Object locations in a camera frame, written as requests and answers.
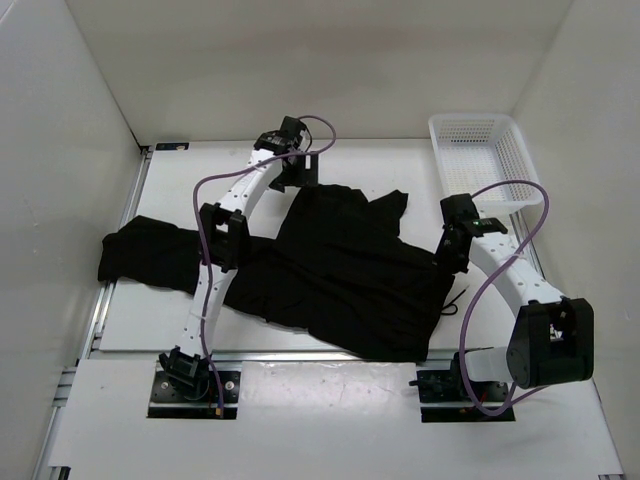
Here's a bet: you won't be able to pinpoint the black trousers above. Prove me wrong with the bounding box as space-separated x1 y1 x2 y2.
97 183 459 362

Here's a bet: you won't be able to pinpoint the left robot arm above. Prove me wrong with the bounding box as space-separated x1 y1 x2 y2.
159 115 319 417

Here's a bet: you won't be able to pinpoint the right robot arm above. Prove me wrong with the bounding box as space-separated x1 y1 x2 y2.
435 193 594 400

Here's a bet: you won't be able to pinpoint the white plastic mesh basket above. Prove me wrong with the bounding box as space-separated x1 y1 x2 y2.
428 113 543 217

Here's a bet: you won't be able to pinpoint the blue label sticker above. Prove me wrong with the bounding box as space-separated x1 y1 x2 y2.
155 142 190 151

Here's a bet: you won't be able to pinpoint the right aluminium rail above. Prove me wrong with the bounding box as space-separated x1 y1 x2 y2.
508 209 576 361

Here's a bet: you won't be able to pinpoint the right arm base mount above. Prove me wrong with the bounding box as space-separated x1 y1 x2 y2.
409 369 516 423

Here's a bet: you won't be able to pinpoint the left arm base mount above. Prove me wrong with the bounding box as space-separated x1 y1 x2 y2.
147 364 241 420

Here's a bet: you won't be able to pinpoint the front aluminium rail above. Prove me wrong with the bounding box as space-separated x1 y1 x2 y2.
94 347 461 366

